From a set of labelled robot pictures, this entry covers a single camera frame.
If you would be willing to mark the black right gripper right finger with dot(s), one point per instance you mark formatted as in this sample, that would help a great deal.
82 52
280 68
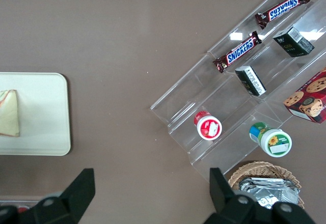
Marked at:
224 203

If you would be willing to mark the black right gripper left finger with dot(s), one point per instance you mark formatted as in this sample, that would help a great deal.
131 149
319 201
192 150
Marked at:
68 203

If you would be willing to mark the triangular sandwich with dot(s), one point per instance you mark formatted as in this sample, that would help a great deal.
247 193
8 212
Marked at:
9 114

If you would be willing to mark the woven wicker basket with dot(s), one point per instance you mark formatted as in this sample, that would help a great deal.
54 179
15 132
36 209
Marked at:
265 169

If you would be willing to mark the cream rectangular tray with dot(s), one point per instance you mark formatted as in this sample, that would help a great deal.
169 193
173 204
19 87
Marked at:
43 114

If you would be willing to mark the clear container with red item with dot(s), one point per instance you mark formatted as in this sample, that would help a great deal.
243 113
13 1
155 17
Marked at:
21 207

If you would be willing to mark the silver foil wrapped packet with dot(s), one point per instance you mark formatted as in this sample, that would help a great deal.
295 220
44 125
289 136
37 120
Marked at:
270 191

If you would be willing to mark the red jar with white lid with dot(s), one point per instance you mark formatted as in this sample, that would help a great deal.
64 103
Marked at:
207 126

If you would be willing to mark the green jar with sunflower lid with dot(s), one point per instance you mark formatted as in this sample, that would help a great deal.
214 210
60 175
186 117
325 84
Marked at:
272 140

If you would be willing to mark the clear acrylic tiered shelf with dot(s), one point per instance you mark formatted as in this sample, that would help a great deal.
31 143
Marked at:
229 99

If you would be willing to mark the dark green small box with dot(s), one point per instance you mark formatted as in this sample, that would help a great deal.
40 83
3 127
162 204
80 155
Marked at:
250 81
293 42

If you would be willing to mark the red chocolate chip cookie box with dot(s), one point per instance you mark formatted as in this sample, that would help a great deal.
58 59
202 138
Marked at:
309 96

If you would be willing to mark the Snickers chocolate bar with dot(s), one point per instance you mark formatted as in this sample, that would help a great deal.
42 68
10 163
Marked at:
238 52
282 8

